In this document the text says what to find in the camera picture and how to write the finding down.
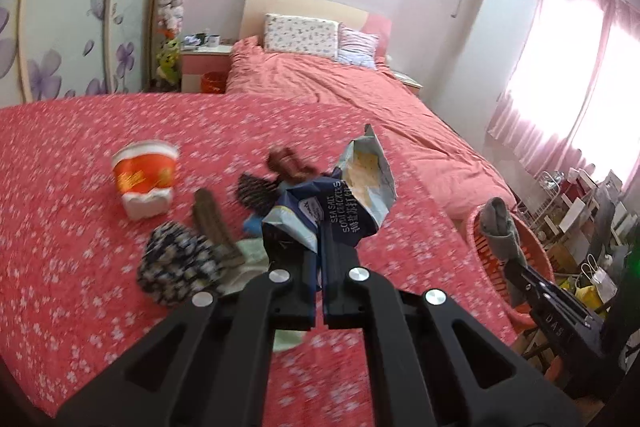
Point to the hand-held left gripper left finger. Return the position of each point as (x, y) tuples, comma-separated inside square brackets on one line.
[(290, 302)]

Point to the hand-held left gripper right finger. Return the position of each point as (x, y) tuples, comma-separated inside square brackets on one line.
[(345, 297)]

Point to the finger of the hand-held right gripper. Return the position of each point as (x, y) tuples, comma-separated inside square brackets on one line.
[(525, 279)]

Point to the orange laundry basket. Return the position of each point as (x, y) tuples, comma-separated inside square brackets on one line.
[(487, 252)]

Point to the grey sock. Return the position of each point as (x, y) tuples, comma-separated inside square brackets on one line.
[(500, 227)]

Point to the light green sock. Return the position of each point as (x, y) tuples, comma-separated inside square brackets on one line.
[(250, 257)]

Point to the blue white cracker packet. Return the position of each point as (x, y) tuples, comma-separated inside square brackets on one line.
[(360, 172)]

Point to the yellow bag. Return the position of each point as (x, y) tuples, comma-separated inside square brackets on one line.
[(587, 296)]

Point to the white paper bag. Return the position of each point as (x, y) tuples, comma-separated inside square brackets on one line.
[(602, 284)]

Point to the blue plastic scrap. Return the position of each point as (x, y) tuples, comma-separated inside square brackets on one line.
[(254, 224)]

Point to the dark patterned sock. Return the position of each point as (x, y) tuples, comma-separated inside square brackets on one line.
[(252, 192)]

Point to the brown sock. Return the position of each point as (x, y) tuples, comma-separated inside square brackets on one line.
[(210, 217)]

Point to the dark floral cloth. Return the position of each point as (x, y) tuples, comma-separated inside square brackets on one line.
[(175, 262)]

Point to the maroon sock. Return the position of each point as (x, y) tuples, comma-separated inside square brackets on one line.
[(285, 162)]

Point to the red white paper cup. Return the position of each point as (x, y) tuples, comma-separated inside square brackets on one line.
[(145, 174)]

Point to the salmon duvet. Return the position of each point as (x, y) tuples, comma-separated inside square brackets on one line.
[(350, 97)]

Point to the pink curtain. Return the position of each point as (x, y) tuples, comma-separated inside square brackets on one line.
[(550, 57)]

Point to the small wooden nightstand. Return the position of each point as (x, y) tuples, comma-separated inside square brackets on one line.
[(407, 79)]

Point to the orange bin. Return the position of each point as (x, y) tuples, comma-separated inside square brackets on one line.
[(212, 83)]

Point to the red floral blanket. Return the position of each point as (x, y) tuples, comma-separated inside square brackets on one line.
[(75, 207)]

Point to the pink striped pillow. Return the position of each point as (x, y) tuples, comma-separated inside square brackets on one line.
[(355, 47)]

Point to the pink white nightstand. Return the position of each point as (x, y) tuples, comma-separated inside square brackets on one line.
[(192, 67)]

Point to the white floral pillow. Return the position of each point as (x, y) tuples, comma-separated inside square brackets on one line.
[(300, 34)]

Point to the white mug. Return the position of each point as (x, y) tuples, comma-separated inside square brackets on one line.
[(213, 41)]

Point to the beige pink headboard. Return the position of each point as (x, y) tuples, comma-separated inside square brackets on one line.
[(300, 2)]

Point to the hanging plush toys column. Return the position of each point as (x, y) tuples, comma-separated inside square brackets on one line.
[(170, 7)]

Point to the flower print wardrobe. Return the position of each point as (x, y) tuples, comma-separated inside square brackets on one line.
[(75, 7)]

